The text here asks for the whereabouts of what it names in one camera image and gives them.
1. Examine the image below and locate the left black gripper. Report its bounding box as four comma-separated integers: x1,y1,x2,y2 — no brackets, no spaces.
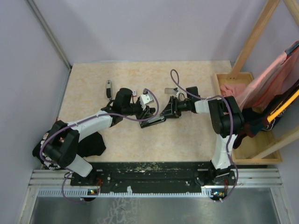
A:
122,99,154,121

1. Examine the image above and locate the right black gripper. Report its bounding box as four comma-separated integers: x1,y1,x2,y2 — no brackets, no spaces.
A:
160,96,191,119

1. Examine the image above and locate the black silver stapler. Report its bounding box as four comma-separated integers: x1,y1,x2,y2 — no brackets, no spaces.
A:
140,116,166,128

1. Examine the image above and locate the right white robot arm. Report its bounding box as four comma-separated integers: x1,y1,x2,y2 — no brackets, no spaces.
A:
160,86,245,185

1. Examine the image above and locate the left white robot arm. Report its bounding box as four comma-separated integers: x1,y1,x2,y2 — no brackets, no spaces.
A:
39,88,159,185

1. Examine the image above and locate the grey staple box tray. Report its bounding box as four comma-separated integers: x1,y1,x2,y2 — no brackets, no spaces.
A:
164,88,177,95

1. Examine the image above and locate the black floral t-shirt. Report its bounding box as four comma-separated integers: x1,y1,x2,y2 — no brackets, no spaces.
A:
32,132,106,170

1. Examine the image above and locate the wooden tray box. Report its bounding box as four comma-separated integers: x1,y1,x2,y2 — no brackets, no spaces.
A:
213,72,282,165

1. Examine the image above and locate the dark navy garment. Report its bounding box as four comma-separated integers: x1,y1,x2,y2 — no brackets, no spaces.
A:
233,85,299,149

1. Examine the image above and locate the pink cloth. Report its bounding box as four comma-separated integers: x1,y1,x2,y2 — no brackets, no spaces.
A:
220,41,299,110

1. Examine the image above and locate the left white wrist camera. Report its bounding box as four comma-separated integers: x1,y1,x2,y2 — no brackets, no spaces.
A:
139,93,154,107

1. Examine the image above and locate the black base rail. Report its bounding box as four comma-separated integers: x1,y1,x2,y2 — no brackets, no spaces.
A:
71,161,237,194

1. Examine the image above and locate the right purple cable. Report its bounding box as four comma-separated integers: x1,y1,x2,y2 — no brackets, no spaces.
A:
170,69,240,203

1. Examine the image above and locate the wooden rack frame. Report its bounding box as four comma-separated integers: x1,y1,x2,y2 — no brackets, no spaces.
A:
228,0,299,158

